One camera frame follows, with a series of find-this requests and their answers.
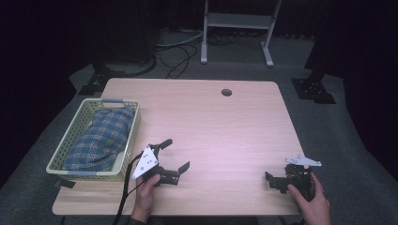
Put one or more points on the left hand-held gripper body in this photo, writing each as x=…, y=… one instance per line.
x=145, y=162

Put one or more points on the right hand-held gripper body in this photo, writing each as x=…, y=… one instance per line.
x=298, y=176

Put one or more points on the blue plaid cloth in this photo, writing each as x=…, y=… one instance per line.
x=100, y=140

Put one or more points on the pale green plastic basket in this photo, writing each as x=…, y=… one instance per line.
x=83, y=115

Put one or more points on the person's left hand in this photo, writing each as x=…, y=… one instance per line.
x=144, y=197

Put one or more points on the person's right hand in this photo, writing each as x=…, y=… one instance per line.
x=316, y=209

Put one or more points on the black table clamp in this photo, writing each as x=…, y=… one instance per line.
x=65, y=183

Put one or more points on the black stand base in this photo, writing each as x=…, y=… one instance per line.
x=100, y=79
x=313, y=90

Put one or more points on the white metal stand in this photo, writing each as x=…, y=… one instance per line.
x=239, y=20

